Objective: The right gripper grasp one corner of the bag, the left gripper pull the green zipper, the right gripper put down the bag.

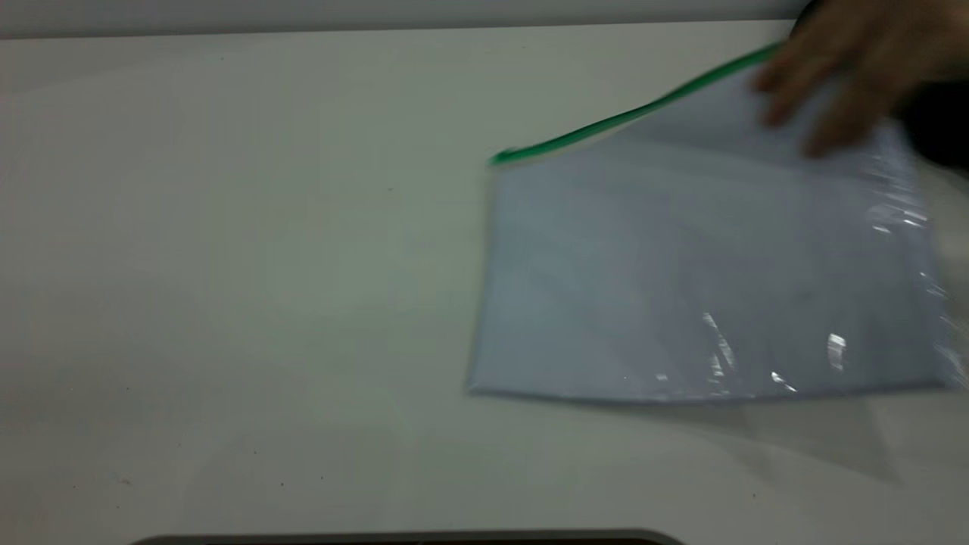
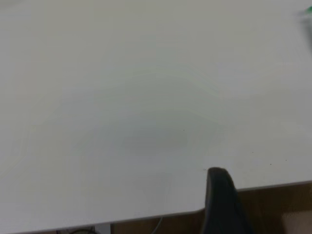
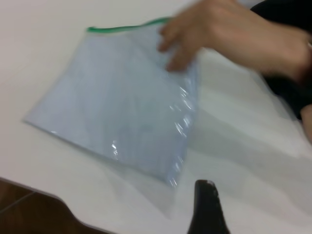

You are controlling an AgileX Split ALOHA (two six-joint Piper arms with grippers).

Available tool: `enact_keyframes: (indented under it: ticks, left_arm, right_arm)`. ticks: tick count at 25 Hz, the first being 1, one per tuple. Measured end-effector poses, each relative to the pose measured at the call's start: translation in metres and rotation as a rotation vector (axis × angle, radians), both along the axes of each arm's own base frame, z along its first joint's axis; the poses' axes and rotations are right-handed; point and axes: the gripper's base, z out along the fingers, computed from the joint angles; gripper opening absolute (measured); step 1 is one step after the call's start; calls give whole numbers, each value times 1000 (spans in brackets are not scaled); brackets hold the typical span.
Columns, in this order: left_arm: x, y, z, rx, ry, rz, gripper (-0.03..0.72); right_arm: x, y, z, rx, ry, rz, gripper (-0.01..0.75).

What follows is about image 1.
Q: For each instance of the bare human hand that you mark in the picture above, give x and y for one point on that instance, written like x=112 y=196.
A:
x=870 y=53

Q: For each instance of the clear zip bag green zipper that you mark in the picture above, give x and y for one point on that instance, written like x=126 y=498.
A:
x=643 y=265

